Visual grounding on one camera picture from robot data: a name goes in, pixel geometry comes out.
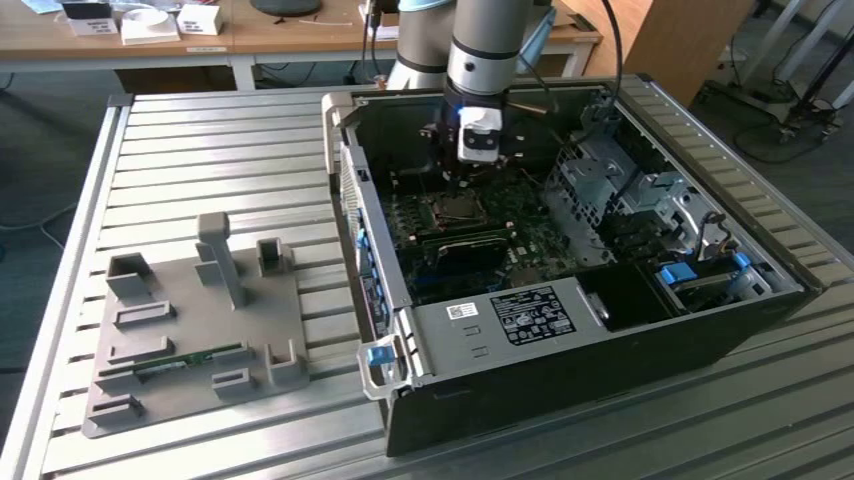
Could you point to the small blue clip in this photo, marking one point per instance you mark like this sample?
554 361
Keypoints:
742 264

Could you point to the white box with black card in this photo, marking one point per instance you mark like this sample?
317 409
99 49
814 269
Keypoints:
94 27

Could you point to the pale blue teach pendant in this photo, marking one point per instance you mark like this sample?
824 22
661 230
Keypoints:
541 35

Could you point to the grey power supply with labels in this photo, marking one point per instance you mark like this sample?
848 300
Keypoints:
454 345

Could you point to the pale blue paper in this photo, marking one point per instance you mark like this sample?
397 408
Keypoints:
40 5

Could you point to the white printed box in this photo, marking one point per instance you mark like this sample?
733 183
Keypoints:
200 22

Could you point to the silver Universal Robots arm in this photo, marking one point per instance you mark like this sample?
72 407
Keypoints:
481 50

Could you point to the wooden cabinet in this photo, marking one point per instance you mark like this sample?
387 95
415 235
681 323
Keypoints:
681 45

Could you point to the small CPU plate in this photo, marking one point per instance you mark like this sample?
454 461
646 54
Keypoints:
462 209

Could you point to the black graphics card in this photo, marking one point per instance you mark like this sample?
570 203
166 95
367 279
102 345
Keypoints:
474 256

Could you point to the green RAM stick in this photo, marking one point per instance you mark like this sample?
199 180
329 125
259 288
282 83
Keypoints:
194 358

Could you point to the silver metal drive cage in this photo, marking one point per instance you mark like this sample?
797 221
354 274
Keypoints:
587 185

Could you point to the grey parts rack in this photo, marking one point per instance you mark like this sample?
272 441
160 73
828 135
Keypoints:
187 310

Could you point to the blue disk carrier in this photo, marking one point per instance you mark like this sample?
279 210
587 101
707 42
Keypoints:
677 275

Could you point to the black plastic shroud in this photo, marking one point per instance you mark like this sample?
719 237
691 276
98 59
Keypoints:
627 295

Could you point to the black round monitor base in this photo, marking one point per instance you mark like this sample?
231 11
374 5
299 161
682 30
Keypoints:
287 6

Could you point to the green motherboard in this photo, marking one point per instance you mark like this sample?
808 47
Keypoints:
534 235

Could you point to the blue card retainer bar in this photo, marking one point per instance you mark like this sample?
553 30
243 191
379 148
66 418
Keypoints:
362 239

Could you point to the wooden desk white frame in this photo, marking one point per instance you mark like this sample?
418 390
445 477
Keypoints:
267 30

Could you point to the black RAM slot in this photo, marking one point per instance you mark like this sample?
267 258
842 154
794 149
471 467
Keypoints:
467 240
461 231

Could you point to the white box with round top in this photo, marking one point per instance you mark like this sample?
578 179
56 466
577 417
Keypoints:
150 30

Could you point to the small cardboard box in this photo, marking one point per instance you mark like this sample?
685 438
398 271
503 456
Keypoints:
387 32

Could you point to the small square heatsink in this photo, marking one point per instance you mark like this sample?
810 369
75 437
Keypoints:
527 279

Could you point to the blue case latch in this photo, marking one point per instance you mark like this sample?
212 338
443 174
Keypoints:
379 356

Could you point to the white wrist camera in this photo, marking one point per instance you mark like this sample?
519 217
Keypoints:
481 140

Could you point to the black open PC case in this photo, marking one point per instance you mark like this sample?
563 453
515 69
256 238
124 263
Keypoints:
601 390

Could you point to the CPU socket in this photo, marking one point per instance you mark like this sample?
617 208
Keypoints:
461 225

